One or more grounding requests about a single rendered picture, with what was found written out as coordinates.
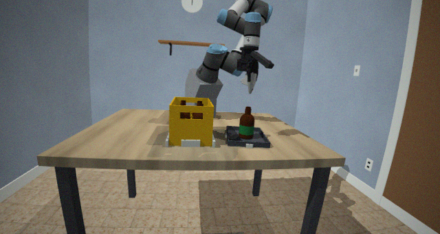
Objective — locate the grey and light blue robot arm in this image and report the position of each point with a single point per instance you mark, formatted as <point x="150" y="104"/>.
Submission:
<point x="217" y="56"/>

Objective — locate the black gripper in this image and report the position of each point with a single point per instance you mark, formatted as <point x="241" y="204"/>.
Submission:
<point x="250" y="65"/>

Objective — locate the yellow divided crate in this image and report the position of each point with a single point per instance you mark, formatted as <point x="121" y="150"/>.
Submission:
<point x="191" y="129"/>

